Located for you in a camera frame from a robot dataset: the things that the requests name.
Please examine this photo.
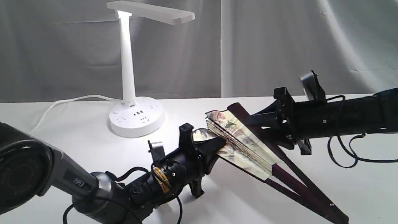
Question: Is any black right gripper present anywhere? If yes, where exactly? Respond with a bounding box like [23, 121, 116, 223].
[246, 87, 312, 155]

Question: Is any white lamp power cable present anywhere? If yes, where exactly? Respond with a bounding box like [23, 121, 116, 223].
[28, 95, 122, 134]

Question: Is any painted folding paper fan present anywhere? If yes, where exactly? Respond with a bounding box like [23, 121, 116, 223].
[193, 103, 349, 224]

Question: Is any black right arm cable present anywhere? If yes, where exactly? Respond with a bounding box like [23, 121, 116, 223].
[326, 95, 398, 169]

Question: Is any grey backdrop curtain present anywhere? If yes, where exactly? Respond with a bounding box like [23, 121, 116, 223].
[0, 0, 398, 103]

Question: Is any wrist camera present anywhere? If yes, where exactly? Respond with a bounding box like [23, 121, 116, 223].
[148, 140, 165, 162]
[300, 70, 326, 101]

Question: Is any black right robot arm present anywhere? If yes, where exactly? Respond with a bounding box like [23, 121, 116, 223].
[245, 87, 398, 155]

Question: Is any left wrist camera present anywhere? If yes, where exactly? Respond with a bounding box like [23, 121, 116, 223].
[148, 140, 165, 162]

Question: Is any white desk lamp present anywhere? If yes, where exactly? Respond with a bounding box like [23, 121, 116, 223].
[106, 0, 195, 138]

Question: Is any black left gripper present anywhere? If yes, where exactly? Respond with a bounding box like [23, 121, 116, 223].
[149, 123, 227, 198]

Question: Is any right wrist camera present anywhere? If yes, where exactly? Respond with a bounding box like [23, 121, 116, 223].
[300, 70, 326, 101]

